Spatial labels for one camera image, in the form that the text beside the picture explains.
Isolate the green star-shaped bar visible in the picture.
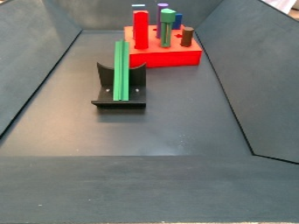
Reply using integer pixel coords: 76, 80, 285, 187
113, 40, 129, 101

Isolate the black curved fixture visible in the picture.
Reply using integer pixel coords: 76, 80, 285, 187
90, 64, 145, 109

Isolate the red peg board base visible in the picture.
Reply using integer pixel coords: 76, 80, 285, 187
124, 25, 201, 68

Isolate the brown hexagonal peg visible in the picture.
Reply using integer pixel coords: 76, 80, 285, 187
181, 27, 193, 47

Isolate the red notched block peg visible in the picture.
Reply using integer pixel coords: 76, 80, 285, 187
133, 10, 148, 49

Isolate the dark blue rounded peg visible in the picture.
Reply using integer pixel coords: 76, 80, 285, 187
172, 13, 182, 30

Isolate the green pentagon peg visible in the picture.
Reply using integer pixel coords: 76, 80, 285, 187
160, 9, 176, 47

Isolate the purple cylinder peg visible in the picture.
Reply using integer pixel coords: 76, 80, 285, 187
154, 3, 168, 39

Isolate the light blue arch peg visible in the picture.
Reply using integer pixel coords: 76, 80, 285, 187
132, 4, 145, 7

